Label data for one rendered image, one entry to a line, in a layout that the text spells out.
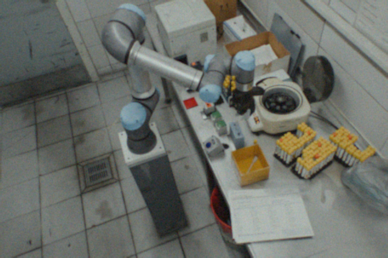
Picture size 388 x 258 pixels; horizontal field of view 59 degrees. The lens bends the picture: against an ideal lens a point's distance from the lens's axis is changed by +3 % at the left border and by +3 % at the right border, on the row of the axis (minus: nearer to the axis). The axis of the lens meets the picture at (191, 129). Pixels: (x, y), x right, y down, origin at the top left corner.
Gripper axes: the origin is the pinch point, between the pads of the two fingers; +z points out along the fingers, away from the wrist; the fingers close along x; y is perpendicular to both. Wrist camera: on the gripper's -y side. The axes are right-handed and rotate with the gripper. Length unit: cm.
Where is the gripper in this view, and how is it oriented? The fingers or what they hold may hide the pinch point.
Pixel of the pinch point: (246, 116)
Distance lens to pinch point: 154.7
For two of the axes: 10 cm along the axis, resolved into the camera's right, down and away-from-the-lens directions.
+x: 6.3, 5.5, -5.5
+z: 1.0, 6.5, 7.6
